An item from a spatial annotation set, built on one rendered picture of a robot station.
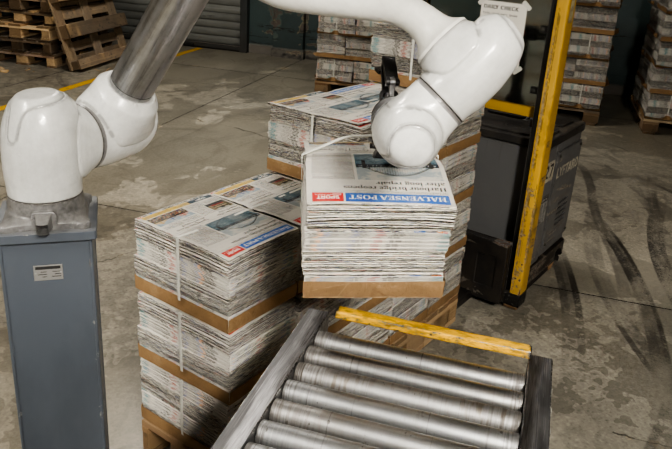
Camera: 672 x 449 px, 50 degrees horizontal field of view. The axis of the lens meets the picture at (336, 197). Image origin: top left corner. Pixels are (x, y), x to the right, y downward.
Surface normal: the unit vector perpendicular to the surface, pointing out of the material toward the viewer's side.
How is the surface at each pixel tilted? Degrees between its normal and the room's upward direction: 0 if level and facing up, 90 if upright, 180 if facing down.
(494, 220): 90
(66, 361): 90
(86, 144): 87
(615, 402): 0
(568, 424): 0
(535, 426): 0
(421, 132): 80
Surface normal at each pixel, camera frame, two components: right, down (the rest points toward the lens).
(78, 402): 0.29, 0.36
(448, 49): -0.29, -0.04
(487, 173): -0.59, 0.25
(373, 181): 0.06, -0.87
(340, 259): 0.05, 0.53
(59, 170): 0.71, 0.30
